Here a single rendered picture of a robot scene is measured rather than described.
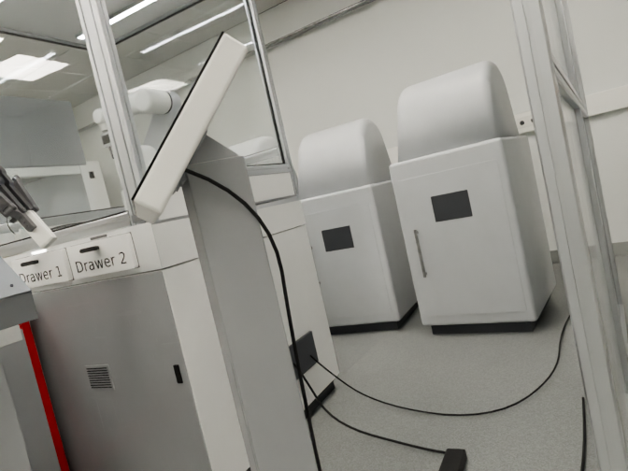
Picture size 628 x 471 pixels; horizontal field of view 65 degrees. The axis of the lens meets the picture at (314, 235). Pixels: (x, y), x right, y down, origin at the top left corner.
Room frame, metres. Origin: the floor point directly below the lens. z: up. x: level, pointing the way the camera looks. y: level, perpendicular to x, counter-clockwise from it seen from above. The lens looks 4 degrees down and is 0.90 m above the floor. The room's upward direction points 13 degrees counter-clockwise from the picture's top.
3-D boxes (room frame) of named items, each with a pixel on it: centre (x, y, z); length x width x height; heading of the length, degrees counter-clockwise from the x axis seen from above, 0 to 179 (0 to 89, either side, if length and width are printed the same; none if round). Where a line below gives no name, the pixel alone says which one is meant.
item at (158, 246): (2.12, 0.70, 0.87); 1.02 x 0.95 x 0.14; 62
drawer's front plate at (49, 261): (1.71, 0.96, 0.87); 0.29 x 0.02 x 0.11; 62
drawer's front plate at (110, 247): (1.57, 0.68, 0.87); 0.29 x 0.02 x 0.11; 62
